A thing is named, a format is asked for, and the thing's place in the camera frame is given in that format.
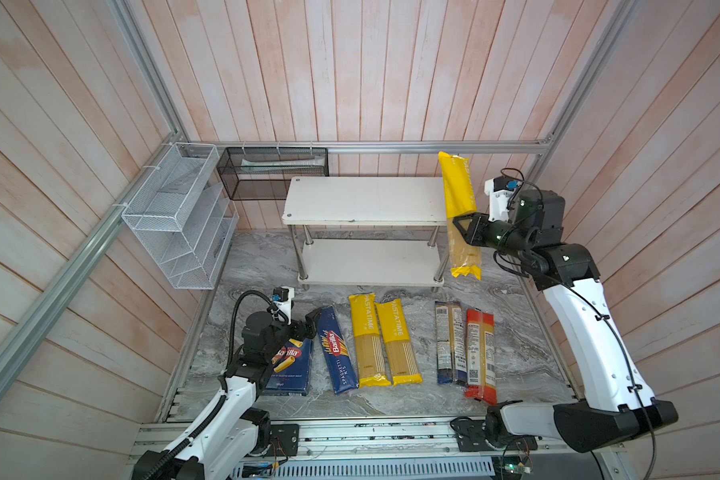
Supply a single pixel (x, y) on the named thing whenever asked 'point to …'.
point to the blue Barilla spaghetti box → (338, 357)
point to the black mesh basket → (264, 173)
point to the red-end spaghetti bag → (480, 379)
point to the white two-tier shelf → (369, 231)
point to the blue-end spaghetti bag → (450, 343)
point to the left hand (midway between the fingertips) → (307, 311)
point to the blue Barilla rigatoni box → (290, 374)
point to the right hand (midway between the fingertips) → (456, 218)
